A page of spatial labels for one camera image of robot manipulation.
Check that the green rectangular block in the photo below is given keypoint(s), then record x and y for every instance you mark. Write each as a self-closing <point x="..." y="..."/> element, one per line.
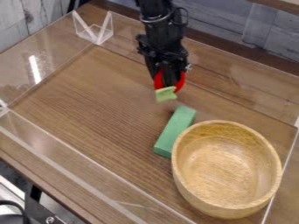
<point x="181" y="121"/>

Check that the red plush fruit green leaf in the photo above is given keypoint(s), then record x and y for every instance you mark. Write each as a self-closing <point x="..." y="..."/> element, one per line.
<point x="168" y="93"/>

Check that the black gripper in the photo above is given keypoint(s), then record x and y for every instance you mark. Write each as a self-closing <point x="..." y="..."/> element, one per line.
<point x="172" y="52"/>

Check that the wooden bowl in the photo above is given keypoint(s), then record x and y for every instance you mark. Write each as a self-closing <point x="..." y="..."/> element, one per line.
<point x="226" y="169"/>

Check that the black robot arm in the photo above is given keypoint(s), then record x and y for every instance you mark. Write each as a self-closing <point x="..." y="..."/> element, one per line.
<point x="161" y="44"/>

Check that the clear acrylic tray wall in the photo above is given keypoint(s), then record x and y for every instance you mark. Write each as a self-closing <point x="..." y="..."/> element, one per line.
<point x="100" y="196"/>

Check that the black table leg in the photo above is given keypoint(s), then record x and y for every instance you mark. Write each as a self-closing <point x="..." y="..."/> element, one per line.
<point x="37" y="193"/>

